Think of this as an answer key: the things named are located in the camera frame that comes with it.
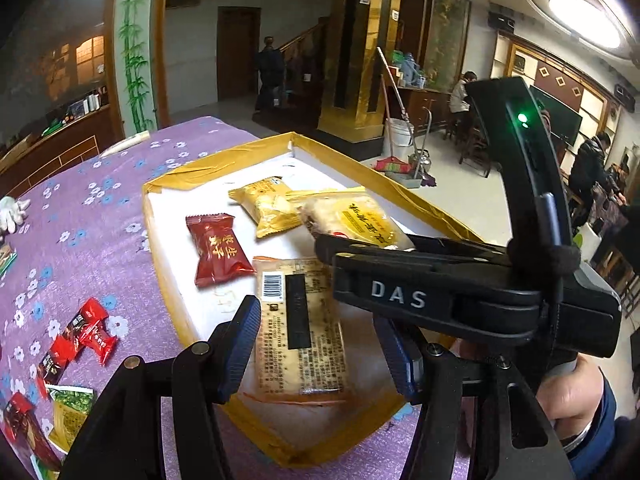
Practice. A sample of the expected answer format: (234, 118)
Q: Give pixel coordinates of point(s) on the black left gripper finger device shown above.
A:
(205, 375)

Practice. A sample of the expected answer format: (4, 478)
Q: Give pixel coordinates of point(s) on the finger of the black right gripper device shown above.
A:
(423, 375)

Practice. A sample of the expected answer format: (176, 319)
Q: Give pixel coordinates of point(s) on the orange cracker packet with barcode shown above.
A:
(299, 351)

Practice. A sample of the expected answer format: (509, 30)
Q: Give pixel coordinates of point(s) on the dark red date snack packet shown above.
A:
(221, 258)

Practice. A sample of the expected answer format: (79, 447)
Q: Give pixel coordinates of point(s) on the green pea snack packet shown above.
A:
(71, 407)

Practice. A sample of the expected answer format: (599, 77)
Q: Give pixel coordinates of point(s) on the red black sugar candy packet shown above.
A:
(66, 347)

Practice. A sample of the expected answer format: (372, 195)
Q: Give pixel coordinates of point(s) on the salted egg yolk biscuit packet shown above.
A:
(353, 215)

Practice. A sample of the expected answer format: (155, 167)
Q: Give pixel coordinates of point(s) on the gold foil snack packet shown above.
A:
(271, 204)

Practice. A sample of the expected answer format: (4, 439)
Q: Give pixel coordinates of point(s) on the dark red Golden Crown packet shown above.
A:
(23, 430)

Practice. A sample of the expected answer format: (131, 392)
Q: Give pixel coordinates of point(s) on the person's right hand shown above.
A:
(571, 401)

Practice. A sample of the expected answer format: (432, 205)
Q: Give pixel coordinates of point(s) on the wooden chair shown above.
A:
(474, 144)

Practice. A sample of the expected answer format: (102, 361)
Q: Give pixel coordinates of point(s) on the yellow cardboard box tray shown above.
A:
(297, 437)

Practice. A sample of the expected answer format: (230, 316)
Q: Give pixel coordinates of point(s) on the broom and dustpan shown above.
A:
(411, 172)

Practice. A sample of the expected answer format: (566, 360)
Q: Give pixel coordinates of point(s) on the seated person in white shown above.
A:
(458, 103)

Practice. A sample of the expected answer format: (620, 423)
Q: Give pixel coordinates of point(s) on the white bucket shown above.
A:
(398, 138)

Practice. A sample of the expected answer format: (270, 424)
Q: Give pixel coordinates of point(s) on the green biscuit packet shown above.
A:
(7, 256)

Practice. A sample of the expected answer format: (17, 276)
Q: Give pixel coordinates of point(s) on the white tube on table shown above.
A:
(126, 144)

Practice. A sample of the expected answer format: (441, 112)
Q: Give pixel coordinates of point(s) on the white cloth glove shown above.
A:
(12, 214)

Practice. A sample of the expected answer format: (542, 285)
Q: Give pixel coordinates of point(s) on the wooden counter cabinet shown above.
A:
(75, 143)

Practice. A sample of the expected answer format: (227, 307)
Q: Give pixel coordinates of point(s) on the person in dark coat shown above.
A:
(271, 70)

